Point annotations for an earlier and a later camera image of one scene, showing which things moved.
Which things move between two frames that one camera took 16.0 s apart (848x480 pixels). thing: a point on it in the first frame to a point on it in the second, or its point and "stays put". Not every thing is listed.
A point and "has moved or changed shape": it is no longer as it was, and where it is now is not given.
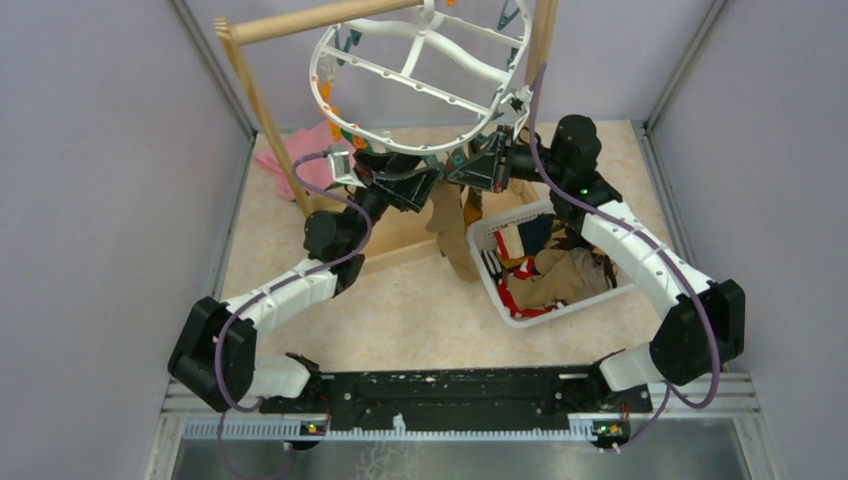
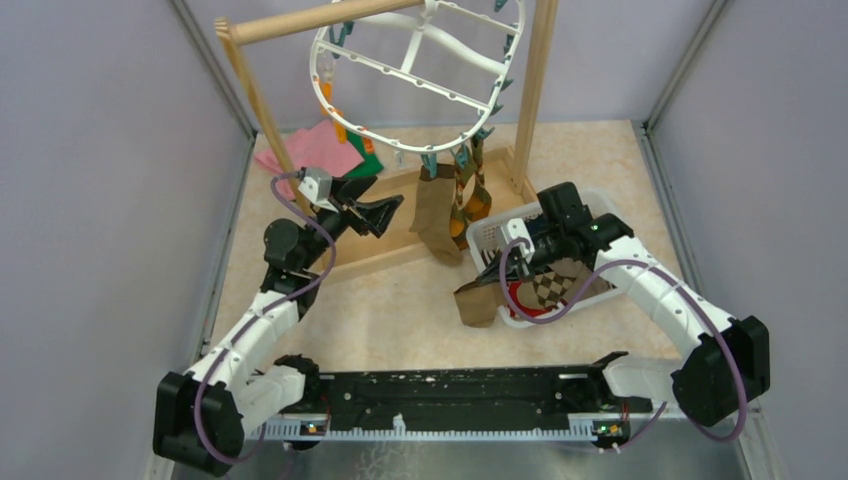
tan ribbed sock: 444,217 has moved or changed shape
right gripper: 481,172 to 493,273
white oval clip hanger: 418,83 stays put
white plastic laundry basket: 534,269 stays put
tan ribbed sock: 559,275 to 478,303
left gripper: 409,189 to 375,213
